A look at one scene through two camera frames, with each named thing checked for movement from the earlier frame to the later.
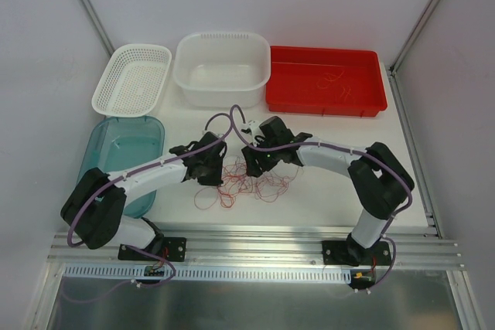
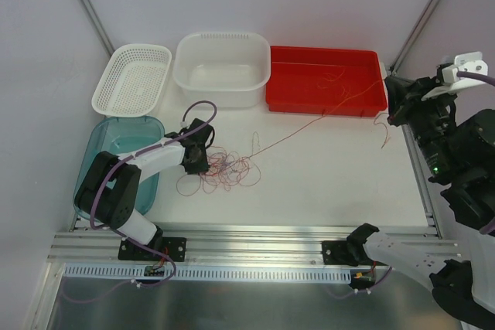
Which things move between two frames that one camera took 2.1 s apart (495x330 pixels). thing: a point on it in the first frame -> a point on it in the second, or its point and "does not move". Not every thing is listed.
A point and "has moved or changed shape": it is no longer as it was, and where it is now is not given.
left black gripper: (211, 175) -> (199, 152)
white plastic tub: (222, 69) does not move
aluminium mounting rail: (413, 248) does not move
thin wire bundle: (269, 187) has moved or changed shape
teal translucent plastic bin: (116, 143) does not move
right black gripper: (253, 164) -> (404, 99)
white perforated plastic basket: (133, 81) does not move
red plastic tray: (324, 81) does not move
